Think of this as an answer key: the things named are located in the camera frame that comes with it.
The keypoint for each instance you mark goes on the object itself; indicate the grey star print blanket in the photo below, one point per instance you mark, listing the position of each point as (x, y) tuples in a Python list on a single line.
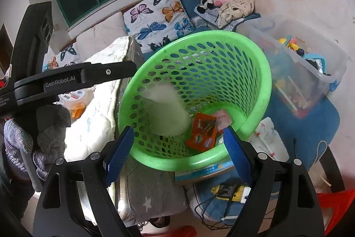
[(149, 192)]

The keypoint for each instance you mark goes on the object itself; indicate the blue bed sheet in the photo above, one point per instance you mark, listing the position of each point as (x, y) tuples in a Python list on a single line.
[(313, 126)]

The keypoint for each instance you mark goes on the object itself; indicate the yellow electronic device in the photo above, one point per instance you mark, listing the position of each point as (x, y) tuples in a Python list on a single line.
[(235, 194)]

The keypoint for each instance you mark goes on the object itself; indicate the black metal frame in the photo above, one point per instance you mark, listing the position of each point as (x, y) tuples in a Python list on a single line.
[(334, 170)]

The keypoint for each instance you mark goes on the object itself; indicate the white tissue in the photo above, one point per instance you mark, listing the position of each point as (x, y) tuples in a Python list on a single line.
[(169, 112)]

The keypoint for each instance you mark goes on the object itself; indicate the red plastic stool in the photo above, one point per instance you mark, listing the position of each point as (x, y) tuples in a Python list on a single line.
[(338, 206)]

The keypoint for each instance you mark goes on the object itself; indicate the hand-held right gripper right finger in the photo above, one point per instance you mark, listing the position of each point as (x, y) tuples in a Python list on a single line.
[(235, 155)]

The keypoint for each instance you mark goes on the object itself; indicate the white quilted blanket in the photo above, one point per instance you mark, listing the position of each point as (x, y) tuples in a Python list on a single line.
[(97, 114)]

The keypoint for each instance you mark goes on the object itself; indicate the beige pillow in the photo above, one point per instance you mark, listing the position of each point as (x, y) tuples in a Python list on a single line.
[(99, 34)]

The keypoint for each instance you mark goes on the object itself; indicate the orange snack wrapper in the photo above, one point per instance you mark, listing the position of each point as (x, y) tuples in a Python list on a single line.
[(201, 131)]

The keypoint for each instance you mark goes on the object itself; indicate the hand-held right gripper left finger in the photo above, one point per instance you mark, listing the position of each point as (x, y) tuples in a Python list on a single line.
[(119, 155)]

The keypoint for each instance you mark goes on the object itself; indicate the large butterfly print pillow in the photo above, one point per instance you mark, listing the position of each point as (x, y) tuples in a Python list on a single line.
[(155, 20)]

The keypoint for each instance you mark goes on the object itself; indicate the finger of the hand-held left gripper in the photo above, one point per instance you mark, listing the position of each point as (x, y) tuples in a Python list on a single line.
[(111, 71)]

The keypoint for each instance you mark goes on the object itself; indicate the blue checked cushion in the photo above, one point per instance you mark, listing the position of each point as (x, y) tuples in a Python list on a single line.
[(202, 17)]

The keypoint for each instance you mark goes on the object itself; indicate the person's left hand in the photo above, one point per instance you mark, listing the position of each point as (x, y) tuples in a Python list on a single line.
[(50, 139)]

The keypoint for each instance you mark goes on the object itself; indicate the white printed plastic bag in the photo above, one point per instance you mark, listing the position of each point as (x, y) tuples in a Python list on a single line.
[(266, 137)]

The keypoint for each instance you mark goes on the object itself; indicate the clear plastic storage box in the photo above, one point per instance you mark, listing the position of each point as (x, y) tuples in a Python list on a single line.
[(305, 81)]

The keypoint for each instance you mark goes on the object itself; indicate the round blue printed tin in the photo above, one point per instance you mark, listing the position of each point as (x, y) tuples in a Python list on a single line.
[(202, 173)]

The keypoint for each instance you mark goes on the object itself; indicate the clear plastic snack cup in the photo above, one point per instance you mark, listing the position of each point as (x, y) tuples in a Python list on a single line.
[(76, 103)]

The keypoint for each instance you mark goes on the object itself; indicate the beige spotted cloth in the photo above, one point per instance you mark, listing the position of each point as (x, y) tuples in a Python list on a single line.
[(235, 10)]

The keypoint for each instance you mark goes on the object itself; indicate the pink snack packet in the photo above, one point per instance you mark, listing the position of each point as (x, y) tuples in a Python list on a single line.
[(222, 119)]

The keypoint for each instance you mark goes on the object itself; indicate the small butterfly print pillow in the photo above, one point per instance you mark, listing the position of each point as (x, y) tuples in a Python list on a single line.
[(65, 53)]

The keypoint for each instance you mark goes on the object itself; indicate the green plastic mesh basket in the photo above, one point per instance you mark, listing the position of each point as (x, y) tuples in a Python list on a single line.
[(259, 64)]

